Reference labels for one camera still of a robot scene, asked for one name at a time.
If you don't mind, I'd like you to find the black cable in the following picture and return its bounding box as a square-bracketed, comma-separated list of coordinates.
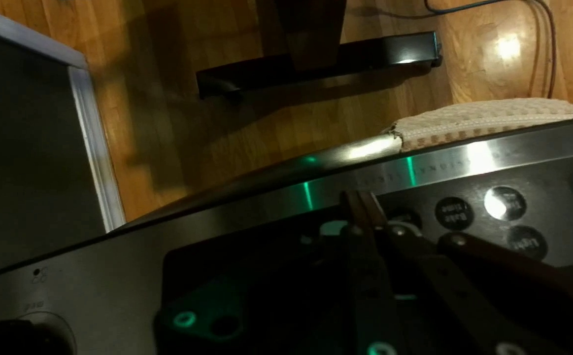
[527, 0, 541, 98]
[538, 0, 558, 99]

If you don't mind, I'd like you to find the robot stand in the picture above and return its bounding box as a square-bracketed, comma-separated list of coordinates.
[195, 0, 443, 102]

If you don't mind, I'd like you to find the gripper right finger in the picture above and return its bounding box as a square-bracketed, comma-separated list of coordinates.
[363, 191, 573, 355]

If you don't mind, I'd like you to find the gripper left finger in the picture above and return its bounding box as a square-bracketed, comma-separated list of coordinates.
[338, 191, 407, 355]

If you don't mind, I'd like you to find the grey metal-edged cabinet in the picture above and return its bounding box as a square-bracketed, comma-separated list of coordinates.
[0, 2, 127, 283]

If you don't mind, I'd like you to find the beige checked kitchen towel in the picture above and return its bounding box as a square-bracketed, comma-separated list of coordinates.
[382, 98, 573, 152]

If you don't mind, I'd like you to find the black and steel stove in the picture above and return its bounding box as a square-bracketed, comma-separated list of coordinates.
[0, 109, 573, 355]

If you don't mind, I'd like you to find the black stove knob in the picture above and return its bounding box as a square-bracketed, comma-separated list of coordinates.
[0, 313, 76, 355]

